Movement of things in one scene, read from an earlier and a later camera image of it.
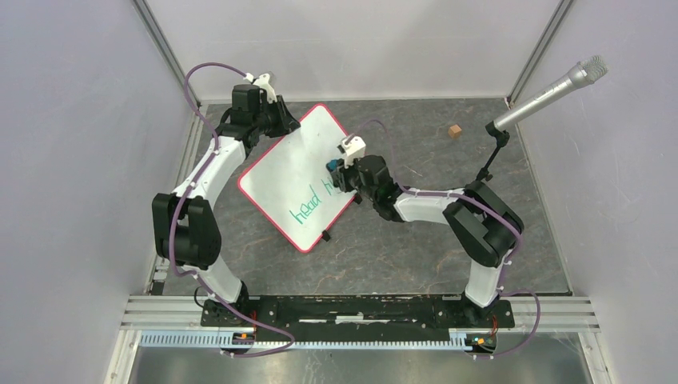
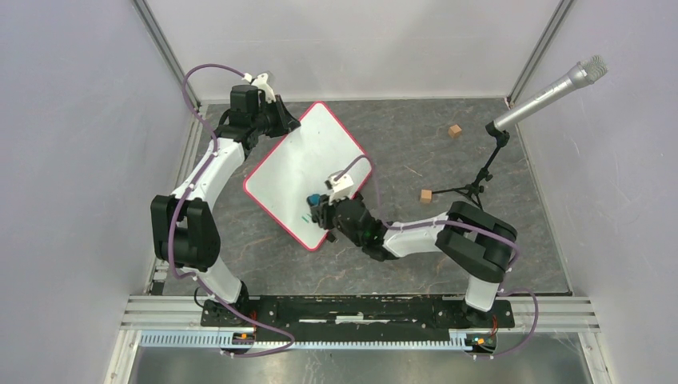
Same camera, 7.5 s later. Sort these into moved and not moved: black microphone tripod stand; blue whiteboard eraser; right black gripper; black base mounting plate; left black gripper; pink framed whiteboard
Moved: right black gripper; blue whiteboard eraser
Not moved: left black gripper; black base mounting plate; black microphone tripod stand; pink framed whiteboard
